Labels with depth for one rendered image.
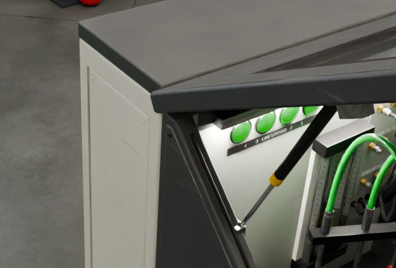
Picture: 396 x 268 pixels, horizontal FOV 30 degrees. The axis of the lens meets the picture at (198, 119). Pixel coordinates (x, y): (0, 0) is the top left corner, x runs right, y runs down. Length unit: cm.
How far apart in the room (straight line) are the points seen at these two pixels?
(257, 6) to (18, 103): 264
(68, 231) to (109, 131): 178
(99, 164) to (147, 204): 17
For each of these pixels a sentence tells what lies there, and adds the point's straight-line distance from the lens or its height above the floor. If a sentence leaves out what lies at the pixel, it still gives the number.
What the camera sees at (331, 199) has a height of 119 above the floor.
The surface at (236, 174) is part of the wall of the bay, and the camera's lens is 139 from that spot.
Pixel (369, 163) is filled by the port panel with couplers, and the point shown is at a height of 115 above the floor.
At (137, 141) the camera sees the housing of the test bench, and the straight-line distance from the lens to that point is 135.
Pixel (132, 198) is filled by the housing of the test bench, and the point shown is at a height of 121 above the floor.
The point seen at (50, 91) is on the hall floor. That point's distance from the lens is 413.
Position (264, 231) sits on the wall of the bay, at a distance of 157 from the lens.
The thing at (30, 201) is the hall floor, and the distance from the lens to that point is 335.
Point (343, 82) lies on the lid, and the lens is 87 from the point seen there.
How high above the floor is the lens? 211
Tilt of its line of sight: 33 degrees down
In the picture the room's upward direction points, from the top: 4 degrees clockwise
